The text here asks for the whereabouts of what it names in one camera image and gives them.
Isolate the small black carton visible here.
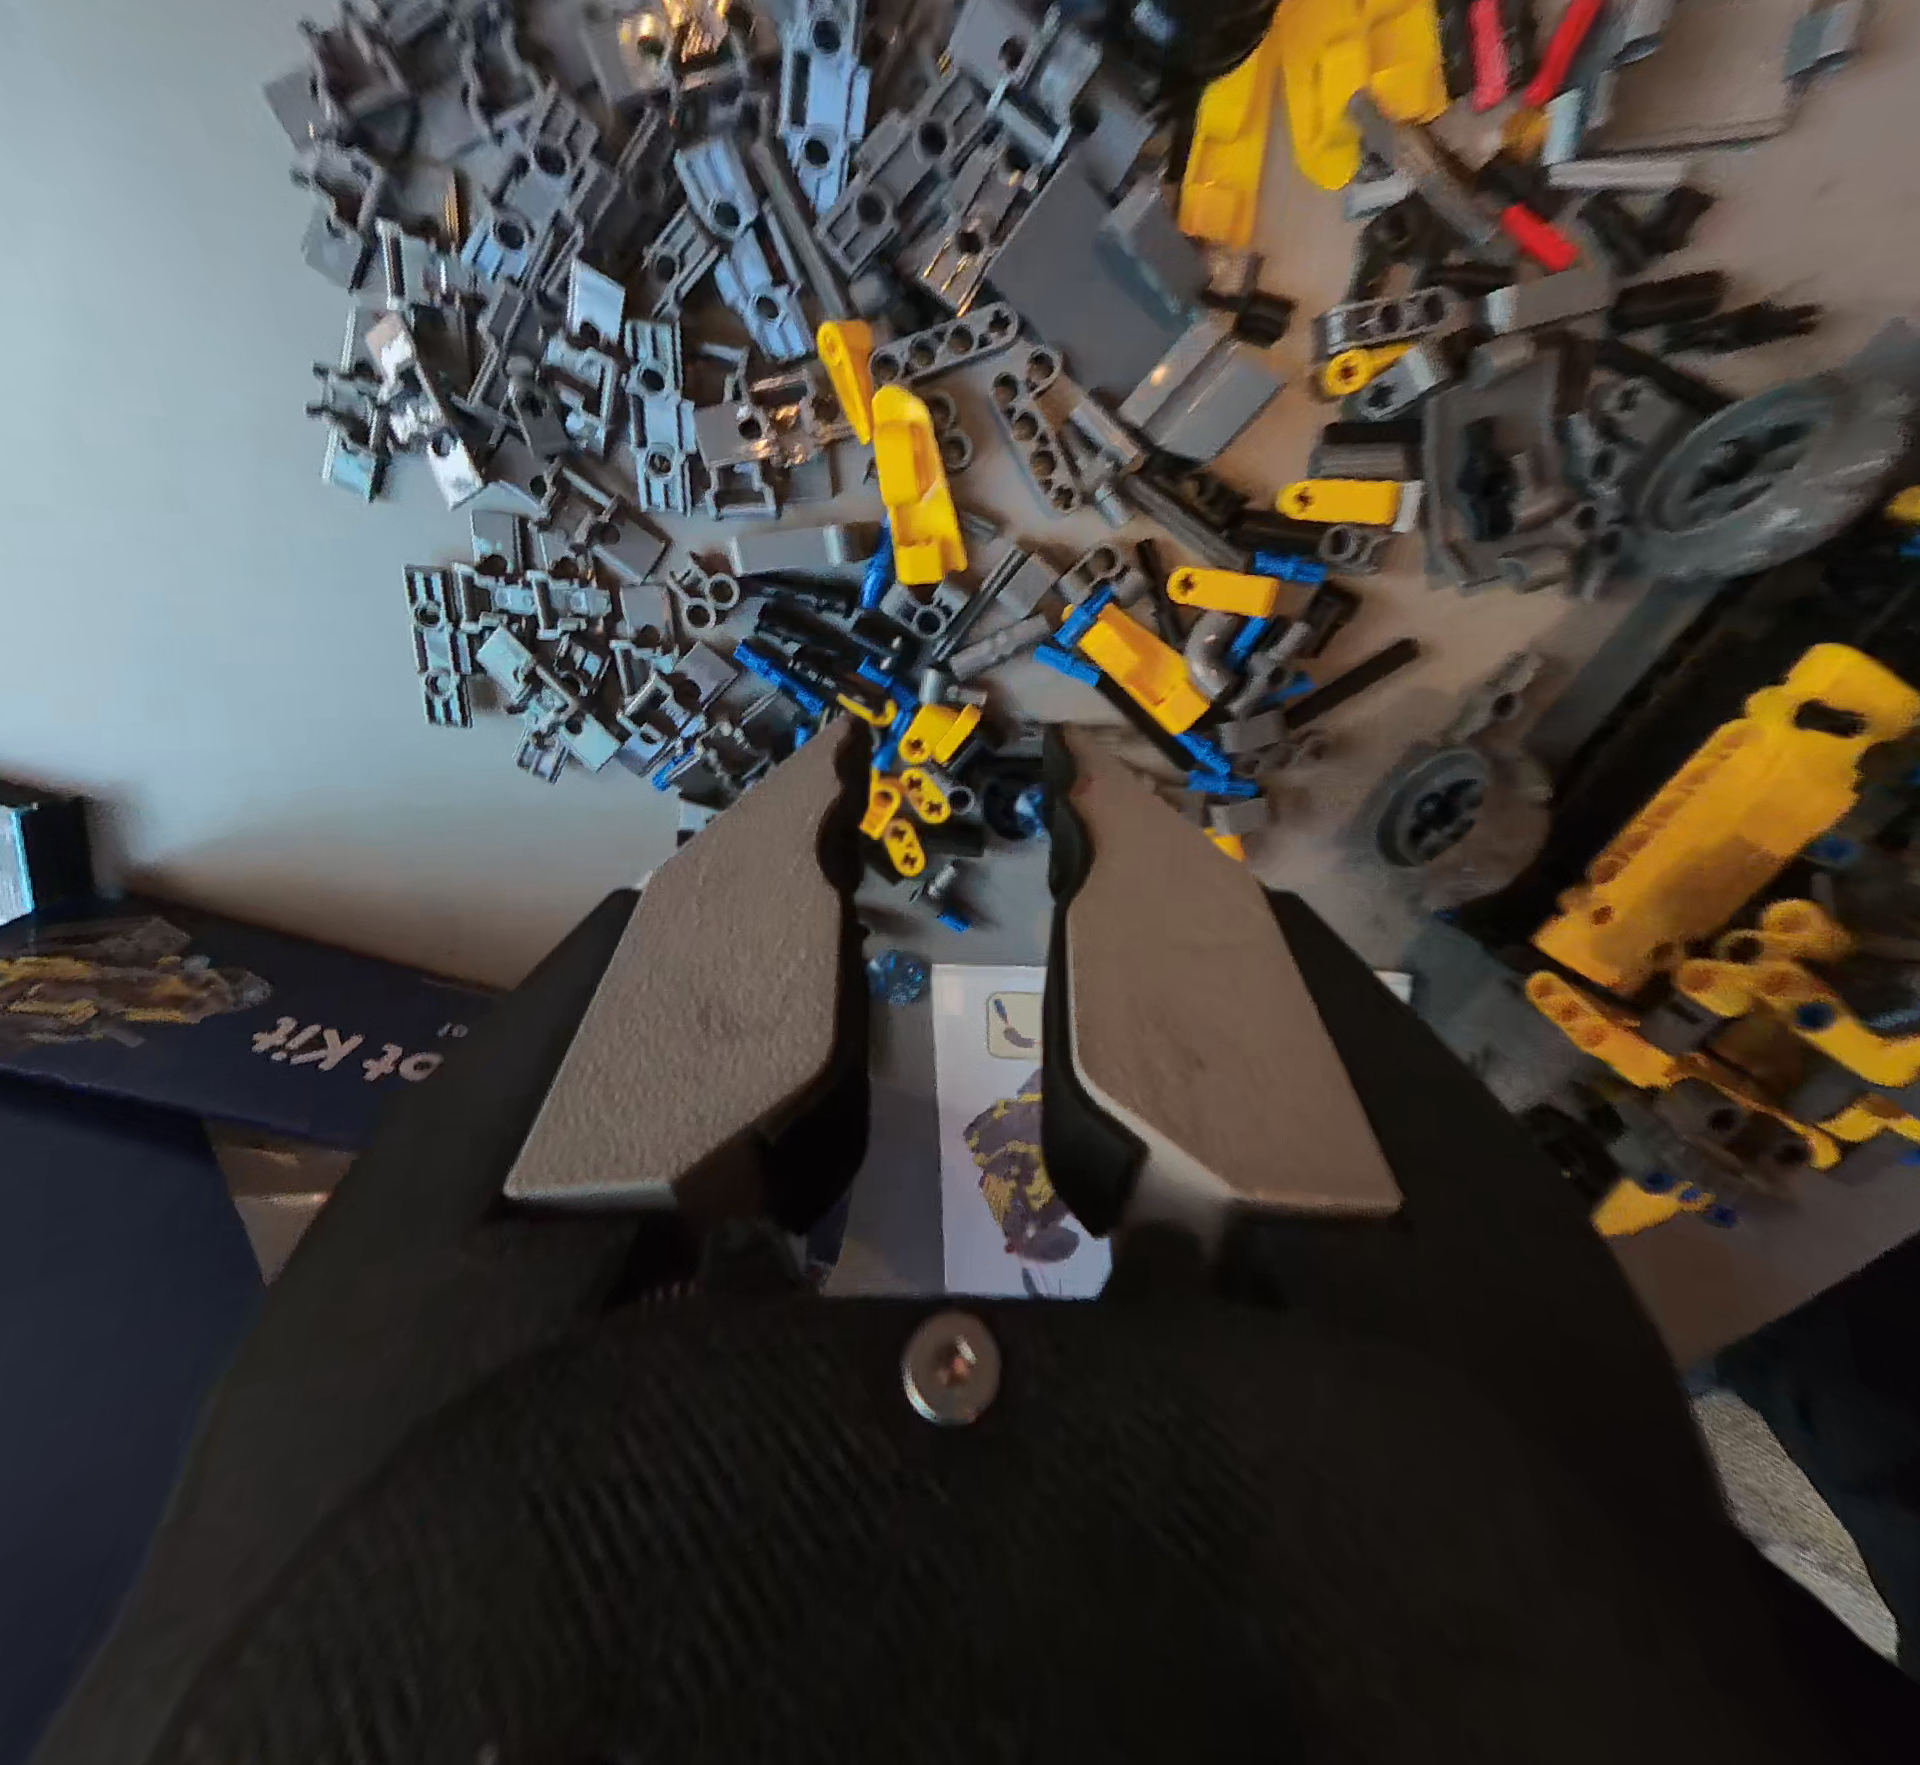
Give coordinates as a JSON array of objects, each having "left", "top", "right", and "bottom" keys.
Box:
[{"left": 0, "top": 779, "right": 97, "bottom": 929}]

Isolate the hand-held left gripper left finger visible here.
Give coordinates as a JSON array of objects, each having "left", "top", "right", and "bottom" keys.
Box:
[{"left": 502, "top": 718, "right": 875, "bottom": 1234}]

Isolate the pile of grey track links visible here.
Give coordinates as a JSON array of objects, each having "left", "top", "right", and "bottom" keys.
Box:
[{"left": 263, "top": 0, "right": 1189, "bottom": 807}]

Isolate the yellow toy vehicle model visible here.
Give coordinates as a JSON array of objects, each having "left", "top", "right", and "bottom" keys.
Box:
[{"left": 1373, "top": 325, "right": 1920, "bottom": 1234}]

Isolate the pile of mixed building pieces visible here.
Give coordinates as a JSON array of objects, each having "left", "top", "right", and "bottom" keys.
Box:
[{"left": 660, "top": 0, "right": 1920, "bottom": 896}]

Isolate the blue kit box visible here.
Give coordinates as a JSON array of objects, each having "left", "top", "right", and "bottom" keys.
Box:
[{"left": 0, "top": 895, "right": 504, "bottom": 1765}]

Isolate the yellow wedge piece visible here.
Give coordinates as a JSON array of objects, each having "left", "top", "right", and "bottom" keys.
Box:
[
  {"left": 871, "top": 383, "right": 971, "bottom": 586},
  {"left": 1072, "top": 601, "right": 1214, "bottom": 734}
]

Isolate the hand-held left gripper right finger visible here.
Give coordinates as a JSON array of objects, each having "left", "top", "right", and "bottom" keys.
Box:
[{"left": 1040, "top": 724, "right": 1408, "bottom": 1237}]

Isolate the grey desk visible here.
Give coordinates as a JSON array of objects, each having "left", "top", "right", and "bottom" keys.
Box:
[{"left": 0, "top": 0, "right": 1920, "bottom": 1362}]

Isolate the yellow narrow curved panel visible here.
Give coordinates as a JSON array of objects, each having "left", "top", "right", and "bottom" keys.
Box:
[{"left": 1178, "top": 41, "right": 1297, "bottom": 251}]

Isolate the yellow curved body panel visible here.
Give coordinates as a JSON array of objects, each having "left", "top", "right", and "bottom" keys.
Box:
[{"left": 1275, "top": 0, "right": 1453, "bottom": 195}]

